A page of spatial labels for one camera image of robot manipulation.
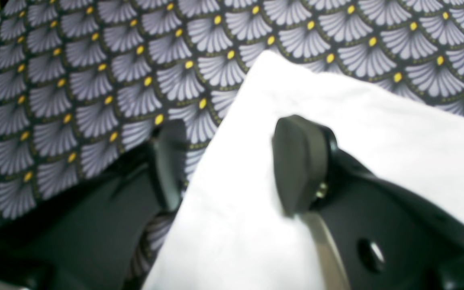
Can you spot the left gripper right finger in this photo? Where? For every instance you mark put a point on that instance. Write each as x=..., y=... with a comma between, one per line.
x=383, y=236

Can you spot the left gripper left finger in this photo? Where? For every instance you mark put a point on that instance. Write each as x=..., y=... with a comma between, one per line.
x=95, y=217

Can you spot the white T-shirt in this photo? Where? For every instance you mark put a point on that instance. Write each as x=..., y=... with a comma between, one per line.
x=231, y=232

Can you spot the patterned grey fan tablecloth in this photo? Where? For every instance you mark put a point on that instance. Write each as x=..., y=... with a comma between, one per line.
x=85, y=82

